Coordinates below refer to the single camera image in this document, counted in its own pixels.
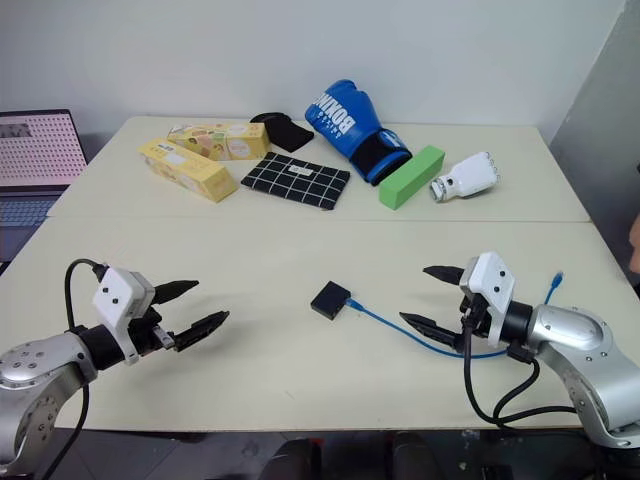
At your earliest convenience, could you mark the open laptop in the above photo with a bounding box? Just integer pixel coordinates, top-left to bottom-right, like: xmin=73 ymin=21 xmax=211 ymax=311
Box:
xmin=0 ymin=109 xmax=89 ymax=264

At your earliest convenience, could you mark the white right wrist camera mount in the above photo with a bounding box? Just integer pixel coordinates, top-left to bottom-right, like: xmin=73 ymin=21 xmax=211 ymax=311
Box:
xmin=458 ymin=251 xmax=517 ymax=349

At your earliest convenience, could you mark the yellow carton with food pictures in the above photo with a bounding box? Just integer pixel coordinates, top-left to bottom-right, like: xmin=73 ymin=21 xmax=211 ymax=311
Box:
xmin=166 ymin=121 xmax=272 ymax=163

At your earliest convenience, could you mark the small black box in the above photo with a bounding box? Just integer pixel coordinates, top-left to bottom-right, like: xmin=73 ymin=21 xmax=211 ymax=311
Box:
xmin=309 ymin=280 xmax=353 ymax=323

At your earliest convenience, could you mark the plain yellow carton box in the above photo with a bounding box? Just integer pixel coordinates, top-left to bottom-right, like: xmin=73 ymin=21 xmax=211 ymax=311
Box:
xmin=137 ymin=137 xmax=239 ymax=205

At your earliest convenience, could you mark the blue cable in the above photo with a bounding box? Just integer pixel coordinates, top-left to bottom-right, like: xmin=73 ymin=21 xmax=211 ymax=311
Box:
xmin=345 ymin=271 xmax=567 ymax=360

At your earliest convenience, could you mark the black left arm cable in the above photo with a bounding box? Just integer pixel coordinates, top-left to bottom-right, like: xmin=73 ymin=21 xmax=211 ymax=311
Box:
xmin=38 ymin=258 xmax=109 ymax=480

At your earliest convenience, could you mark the blue boxing glove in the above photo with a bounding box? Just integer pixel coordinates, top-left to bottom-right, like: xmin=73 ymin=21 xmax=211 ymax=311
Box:
xmin=304 ymin=79 xmax=414 ymax=188

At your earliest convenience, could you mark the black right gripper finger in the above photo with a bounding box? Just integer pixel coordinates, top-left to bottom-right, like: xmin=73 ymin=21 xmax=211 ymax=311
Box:
xmin=422 ymin=264 xmax=469 ymax=288
xmin=398 ymin=311 xmax=464 ymax=352

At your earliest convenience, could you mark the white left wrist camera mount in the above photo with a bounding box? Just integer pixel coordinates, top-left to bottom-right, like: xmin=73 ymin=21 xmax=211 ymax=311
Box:
xmin=91 ymin=267 xmax=158 ymax=367

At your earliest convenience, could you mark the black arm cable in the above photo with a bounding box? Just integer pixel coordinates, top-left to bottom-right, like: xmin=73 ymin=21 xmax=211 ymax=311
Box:
xmin=461 ymin=304 xmax=577 ymax=429
xmin=38 ymin=258 xmax=109 ymax=480

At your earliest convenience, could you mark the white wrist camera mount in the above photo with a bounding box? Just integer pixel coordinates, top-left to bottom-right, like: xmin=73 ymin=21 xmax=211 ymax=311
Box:
xmin=458 ymin=251 xmax=517 ymax=349
xmin=91 ymin=267 xmax=158 ymax=367

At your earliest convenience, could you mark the black cloth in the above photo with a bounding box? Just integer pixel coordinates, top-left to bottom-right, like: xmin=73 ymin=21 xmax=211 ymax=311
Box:
xmin=262 ymin=115 xmax=316 ymax=154

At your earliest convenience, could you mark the white plastic bottle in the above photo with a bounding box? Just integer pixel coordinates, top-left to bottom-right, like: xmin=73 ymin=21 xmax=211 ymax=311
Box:
xmin=430 ymin=150 xmax=503 ymax=205

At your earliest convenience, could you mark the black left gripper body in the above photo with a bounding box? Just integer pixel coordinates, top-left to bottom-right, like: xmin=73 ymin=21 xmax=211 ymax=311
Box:
xmin=127 ymin=307 xmax=178 ymax=358

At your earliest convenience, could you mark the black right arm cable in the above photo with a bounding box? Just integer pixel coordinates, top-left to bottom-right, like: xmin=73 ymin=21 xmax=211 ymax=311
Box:
xmin=461 ymin=304 xmax=577 ymax=429

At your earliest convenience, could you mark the green foam block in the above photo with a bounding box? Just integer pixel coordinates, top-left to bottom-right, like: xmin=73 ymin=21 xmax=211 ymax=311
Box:
xmin=377 ymin=144 xmax=447 ymax=212

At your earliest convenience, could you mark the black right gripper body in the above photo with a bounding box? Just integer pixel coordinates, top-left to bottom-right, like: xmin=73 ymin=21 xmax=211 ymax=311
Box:
xmin=451 ymin=290 xmax=495 ymax=351

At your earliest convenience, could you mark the black white checked pouch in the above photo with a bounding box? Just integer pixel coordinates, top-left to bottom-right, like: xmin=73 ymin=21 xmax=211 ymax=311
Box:
xmin=240 ymin=151 xmax=352 ymax=214

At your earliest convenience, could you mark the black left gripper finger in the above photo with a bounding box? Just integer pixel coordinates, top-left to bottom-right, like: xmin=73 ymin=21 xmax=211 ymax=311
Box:
xmin=151 ymin=279 xmax=201 ymax=308
xmin=172 ymin=310 xmax=232 ymax=355

